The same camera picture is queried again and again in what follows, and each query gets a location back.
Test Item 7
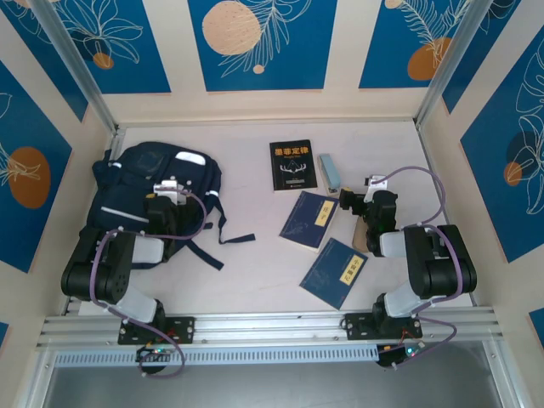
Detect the beige wooden board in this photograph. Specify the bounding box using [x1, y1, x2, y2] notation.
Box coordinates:
[351, 212, 375, 254]

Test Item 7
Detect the grey-blue eraser block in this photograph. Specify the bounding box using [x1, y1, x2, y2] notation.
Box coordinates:
[317, 153, 342, 196]

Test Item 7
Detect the navy blue backpack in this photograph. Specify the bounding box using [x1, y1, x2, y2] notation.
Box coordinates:
[87, 142, 256, 271]

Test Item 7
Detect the blue book yellow label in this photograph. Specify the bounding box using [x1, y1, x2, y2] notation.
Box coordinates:
[278, 190, 341, 255]
[299, 237, 370, 311]

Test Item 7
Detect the black book yellow title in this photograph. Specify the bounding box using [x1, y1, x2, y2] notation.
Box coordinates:
[269, 139, 319, 192]

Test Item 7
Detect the blue poster orange circle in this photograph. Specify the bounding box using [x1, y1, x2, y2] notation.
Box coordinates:
[359, 0, 473, 90]
[0, 59, 73, 275]
[461, 54, 544, 264]

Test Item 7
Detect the small electronics board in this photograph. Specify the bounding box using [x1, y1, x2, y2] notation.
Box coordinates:
[135, 344, 175, 362]
[376, 342, 426, 369]

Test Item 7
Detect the blue poster beige circle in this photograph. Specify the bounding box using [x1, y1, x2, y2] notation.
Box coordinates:
[188, 0, 339, 93]

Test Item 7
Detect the grey metal panel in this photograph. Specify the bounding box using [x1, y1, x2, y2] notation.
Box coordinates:
[25, 339, 524, 408]

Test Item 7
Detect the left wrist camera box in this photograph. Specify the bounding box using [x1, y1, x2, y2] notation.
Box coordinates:
[152, 180, 188, 205]

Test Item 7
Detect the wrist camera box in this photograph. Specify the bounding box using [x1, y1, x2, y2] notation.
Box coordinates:
[363, 173, 390, 190]
[152, 180, 188, 205]

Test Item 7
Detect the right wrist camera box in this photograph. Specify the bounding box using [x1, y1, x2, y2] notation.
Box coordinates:
[363, 173, 390, 190]

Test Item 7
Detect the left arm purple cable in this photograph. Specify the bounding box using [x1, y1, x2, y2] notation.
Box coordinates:
[91, 190, 208, 378]

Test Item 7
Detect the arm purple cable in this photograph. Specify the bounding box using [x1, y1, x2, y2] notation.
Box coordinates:
[91, 190, 208, 378]
[380, 166, 464, 371]

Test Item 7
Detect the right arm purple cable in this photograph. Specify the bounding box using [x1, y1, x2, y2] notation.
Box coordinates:
[380, 166, 464, 371]

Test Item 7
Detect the aluminium table side rail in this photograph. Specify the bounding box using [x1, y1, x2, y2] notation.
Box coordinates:
[415, 122, 481, 308]
[63, 125, 127, 316]

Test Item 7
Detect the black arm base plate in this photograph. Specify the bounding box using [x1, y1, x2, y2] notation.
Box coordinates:
[117, 316, 196, 345]
[343, 312, 424, 341]

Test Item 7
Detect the blue floral wall poster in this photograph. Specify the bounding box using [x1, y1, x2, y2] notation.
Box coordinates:
[0, 0, 90, 124]
[40, 0, 172, 95]
[441, 0, 544, 116]

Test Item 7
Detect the aluminium mounting rail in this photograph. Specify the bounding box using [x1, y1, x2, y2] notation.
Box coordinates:
[36, 308, 509, 349]

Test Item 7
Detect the aluminium frame post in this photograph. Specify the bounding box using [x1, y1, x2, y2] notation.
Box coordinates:
[414, 0, 498, 131]
[31, 0, 124, 137]

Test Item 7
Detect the grey slotted cable duct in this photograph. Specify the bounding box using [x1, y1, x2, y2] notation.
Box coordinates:
[53, 344, 382, 367]

